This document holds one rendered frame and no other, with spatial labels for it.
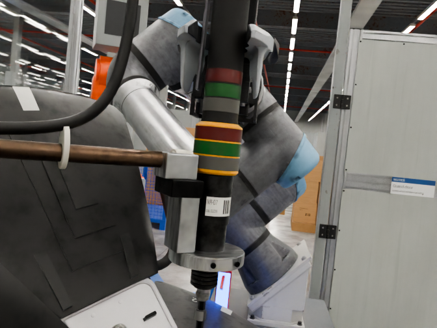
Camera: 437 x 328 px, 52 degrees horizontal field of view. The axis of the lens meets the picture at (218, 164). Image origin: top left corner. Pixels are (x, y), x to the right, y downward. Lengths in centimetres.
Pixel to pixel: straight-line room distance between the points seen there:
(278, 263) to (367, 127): 130
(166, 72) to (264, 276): 51
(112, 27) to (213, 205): 391
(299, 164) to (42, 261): 38
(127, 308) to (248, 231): 70
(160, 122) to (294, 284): 51
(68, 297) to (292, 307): 76
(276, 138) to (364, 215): 166
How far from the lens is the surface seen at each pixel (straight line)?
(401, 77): 232
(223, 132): 39
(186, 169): 38
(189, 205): 39
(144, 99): 83
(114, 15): 430
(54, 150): 36
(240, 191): 64
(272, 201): 107
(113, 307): 40
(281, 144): 64
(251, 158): 64
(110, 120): 51
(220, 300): 80
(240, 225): 106
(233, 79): 40
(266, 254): 107
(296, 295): 108
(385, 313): 242
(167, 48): 91
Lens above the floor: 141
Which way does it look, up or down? 3 degrees down
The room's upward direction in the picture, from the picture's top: 6 degrees clockwise
